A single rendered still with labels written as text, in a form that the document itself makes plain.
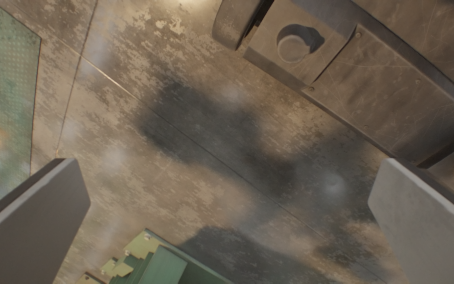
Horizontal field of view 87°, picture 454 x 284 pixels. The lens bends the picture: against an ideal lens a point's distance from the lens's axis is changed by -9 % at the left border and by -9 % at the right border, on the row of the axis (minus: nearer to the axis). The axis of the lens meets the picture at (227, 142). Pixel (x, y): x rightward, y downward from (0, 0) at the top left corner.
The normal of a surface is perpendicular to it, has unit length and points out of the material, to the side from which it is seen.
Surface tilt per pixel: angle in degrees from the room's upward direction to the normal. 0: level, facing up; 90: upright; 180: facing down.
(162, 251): 90
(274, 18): 0
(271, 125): 0
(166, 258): 90
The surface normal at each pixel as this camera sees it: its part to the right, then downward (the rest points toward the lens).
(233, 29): -0.41, 0.81
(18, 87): -0.28, 0.59
